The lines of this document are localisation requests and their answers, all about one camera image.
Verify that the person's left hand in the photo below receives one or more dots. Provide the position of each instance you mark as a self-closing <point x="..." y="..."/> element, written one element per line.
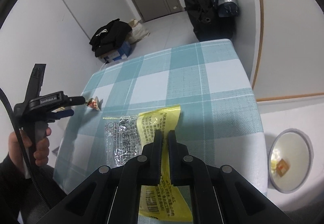
<point x="41" y="154"/>

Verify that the beige tote bag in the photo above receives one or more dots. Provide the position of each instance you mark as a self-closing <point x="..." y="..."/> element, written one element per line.
<point x="138" y="32"/>

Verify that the yellow snack wrapper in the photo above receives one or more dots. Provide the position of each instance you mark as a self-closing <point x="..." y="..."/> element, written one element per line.
<point x="163" y="202"/>

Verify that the blue cardboard box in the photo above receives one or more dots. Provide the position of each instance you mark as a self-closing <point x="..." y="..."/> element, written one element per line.
<point x="121" y="53"/>

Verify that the black clothes pile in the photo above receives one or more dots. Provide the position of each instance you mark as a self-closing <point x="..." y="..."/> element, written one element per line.
<point x="109" y="37"/>

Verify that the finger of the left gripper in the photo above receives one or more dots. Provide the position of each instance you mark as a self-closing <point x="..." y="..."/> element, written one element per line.
<point x="62" y="114"/>
<point x="76" y="101"/>

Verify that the black hanging coat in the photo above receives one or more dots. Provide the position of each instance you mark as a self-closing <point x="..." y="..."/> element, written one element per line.
<point x="207" y="24"/>

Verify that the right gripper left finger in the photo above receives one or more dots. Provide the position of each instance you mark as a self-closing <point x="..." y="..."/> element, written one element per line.
<point x="156" y="158"/>

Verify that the teal checked tablecloth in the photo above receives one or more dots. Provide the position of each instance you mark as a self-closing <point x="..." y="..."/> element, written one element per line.
<point x="219" y="121"/>

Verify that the small orange candy wrapper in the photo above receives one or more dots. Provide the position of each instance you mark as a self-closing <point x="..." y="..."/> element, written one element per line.
<point x="95" y="103"/>

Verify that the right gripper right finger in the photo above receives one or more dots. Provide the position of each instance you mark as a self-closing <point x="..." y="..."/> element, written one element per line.
<point x="177" y="151"/>

